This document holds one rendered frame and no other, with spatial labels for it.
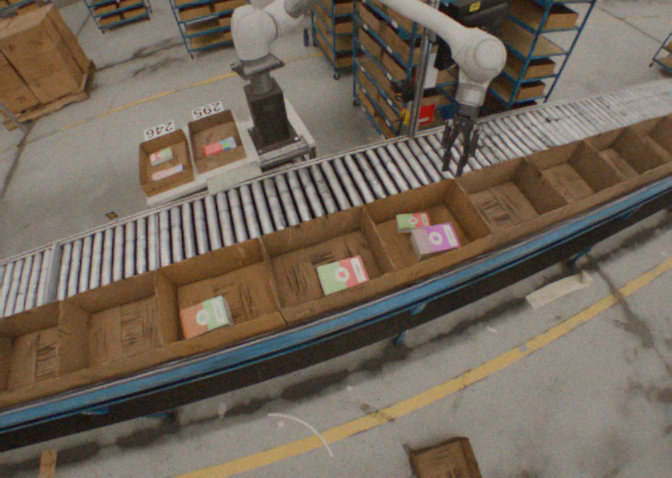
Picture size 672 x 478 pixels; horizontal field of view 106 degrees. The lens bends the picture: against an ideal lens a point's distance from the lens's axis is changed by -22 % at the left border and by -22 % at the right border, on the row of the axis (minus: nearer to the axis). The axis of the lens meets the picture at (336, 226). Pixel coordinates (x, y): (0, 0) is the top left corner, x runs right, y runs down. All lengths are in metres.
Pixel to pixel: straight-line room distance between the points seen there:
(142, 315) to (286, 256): 0.61
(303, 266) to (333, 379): 0.95
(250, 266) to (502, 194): 1.15
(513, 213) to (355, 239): 0.72
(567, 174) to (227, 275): 1.68
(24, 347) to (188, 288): 0.77
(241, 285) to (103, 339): 0.59
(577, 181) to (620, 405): 1.46
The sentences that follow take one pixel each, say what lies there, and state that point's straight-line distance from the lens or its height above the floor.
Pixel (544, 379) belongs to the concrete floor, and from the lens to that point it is 2.34.
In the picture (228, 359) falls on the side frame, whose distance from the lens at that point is 1.17.
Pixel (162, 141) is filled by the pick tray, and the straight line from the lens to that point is 2.17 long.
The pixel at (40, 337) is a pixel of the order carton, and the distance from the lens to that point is 1.70.
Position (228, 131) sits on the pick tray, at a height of 0.76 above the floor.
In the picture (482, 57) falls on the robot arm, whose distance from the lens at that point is 0.89.
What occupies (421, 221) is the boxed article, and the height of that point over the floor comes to 0.92.
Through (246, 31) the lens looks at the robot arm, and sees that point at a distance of 1.59.
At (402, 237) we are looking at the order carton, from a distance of 1.31.
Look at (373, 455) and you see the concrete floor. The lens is 2.01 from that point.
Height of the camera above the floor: 1.99
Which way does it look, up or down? 56 degrees down
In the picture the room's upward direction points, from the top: 4 degrees counter-clockwise
